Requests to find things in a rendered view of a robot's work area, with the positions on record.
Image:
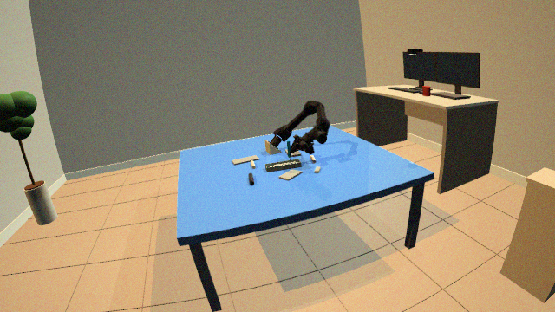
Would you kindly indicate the keyboard with white letter keys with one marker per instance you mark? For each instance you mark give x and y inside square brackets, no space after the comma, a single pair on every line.
[283,165]

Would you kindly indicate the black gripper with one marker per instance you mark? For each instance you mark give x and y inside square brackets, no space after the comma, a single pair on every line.
[301,143]

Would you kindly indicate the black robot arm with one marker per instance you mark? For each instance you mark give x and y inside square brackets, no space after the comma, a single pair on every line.
[319,131]

